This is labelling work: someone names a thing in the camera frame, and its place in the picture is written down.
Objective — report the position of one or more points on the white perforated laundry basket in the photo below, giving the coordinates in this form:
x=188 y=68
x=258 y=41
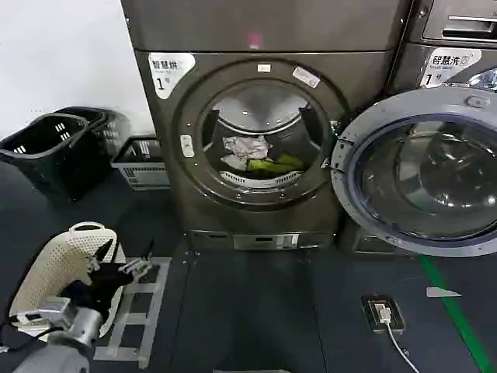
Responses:
x=58 y=256

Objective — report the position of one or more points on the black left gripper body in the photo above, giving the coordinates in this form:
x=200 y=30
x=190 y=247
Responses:
x=105 y=285

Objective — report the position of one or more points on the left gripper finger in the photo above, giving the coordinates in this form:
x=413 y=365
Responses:
x=136 y=269
x=101 y=254

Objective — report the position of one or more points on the black floor socket box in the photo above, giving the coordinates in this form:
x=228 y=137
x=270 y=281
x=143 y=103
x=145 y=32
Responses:
x=370 y=314

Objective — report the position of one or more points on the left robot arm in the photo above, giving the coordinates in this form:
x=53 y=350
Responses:
x=50 y=357

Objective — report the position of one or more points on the grey neighbouring washer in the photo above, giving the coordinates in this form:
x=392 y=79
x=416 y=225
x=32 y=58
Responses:
x=411 y=62

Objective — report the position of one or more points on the black plastic laundry basket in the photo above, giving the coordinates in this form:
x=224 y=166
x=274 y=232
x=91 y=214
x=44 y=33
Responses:
x=114 y=132
x=50 y=163

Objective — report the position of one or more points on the green floor tape strip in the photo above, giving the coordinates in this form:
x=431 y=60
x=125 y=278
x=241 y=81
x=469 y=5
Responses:
x=454 y=311

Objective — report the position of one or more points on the grey front-load dryer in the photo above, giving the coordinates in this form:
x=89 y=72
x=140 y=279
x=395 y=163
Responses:
x=272 y=31

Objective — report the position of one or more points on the green garment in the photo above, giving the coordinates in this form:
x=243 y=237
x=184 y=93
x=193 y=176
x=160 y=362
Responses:
x=275 y=165

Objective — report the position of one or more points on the white crumpled cloth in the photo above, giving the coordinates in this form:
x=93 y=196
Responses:
x=248 y=145

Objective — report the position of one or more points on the silver metal floor frame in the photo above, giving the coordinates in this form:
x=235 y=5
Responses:
x=149 y=287

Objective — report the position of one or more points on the round glass dryer door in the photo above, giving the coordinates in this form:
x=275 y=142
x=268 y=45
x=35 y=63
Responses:
x=427 y=175

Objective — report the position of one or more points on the grey floor tape piece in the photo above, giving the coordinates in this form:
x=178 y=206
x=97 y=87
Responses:
x=440 y=292

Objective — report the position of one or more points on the grey slotted plastic crate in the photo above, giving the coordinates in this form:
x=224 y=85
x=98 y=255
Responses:
x=143 y=175

